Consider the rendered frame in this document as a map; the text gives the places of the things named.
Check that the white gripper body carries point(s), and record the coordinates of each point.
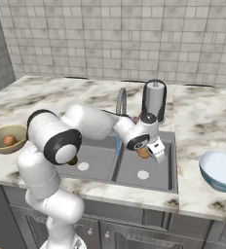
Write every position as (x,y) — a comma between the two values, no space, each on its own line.
(159,155)

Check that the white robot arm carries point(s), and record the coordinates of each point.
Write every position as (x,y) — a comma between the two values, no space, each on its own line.
(50,136)

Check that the grey steel double sink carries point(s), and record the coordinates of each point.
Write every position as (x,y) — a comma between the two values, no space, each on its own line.
(131,168)

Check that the blue bowl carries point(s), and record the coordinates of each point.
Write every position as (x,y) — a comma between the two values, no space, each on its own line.
(220,170)

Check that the grey curved sink faucet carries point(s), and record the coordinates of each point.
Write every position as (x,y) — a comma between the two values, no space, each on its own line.
(121,99)

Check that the dark brown avocado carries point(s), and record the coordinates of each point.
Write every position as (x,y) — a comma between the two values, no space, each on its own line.
(74,160)

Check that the brown onion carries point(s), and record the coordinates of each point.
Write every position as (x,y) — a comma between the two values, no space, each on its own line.
(9,140)
(143,152)

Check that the grey cabinet front panel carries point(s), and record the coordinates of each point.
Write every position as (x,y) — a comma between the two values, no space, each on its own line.
(115,210)

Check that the grey cabinet door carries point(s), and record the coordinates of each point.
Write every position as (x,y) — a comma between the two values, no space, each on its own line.
(144,238)
(91,233)

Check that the round cabinet knob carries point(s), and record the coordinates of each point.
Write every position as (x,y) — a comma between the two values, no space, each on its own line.
(90,231)
(107,234)

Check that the grey slatted cabinet panel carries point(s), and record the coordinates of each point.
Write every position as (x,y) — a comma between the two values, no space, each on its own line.
(32,225)

